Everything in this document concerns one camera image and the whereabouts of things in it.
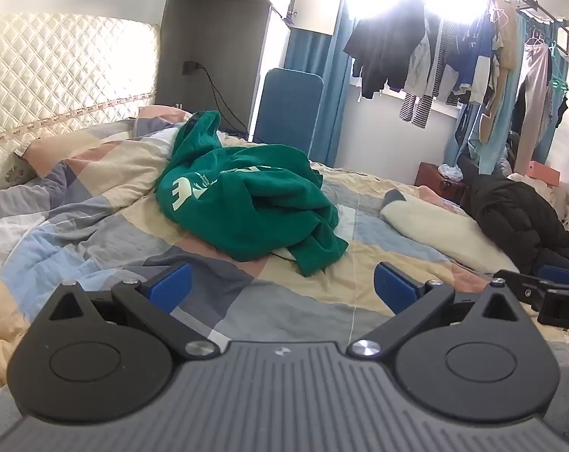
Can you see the beige hanging garment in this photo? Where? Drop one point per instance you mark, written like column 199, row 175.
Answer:
column 503, row 70

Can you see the cream quilted headboard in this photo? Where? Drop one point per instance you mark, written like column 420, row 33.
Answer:
column 53, row 70

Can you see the pink hanging pants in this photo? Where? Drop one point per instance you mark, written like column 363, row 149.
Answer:
column 534, row 89

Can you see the pink box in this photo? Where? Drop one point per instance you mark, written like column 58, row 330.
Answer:
column 543, row 173

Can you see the black clothes rail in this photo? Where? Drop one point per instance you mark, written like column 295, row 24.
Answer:
column 539, row 8

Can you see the blue curtain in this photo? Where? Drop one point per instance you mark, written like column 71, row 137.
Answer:
column 338, row 103

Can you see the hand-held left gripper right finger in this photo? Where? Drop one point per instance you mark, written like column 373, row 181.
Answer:
column 395, row 292

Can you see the blue hanging shirt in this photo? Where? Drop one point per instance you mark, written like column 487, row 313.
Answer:
column 477, row 52

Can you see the black puffer jacket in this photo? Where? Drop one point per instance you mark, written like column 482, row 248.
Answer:
column 515, row 212

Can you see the patchwork quilt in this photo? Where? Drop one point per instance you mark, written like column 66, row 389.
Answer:
column 77, row 245

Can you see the blue padded panel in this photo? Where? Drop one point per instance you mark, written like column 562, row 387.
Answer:
column 289, row 113

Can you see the floral pillow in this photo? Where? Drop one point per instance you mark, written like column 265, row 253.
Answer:
column 6, row 172

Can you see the cream pillow with grey corner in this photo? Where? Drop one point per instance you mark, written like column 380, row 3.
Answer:
column 435, row 230

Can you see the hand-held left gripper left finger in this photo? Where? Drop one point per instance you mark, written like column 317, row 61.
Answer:
column 171, row 287

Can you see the white plastic bag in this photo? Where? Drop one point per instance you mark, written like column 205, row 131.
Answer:
column 450, row 172

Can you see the striped hanging shirt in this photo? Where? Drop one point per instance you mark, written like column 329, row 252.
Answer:
column 414, row 108

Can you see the green hoodie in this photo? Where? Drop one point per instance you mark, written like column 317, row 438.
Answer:
column 247, row 197

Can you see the black hanging hoodie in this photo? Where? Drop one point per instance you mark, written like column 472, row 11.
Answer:
column 388, row 52

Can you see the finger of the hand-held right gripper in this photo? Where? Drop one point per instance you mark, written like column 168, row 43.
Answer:
column 524, row 289
column 565, row 276

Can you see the light blue hanging garment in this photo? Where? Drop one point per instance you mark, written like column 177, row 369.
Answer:
column 494, row 150

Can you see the black wall charger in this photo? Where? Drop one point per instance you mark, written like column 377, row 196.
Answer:
column 190, row 68

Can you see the grey white hanging garment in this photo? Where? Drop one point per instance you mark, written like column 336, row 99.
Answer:
column 421, row 70

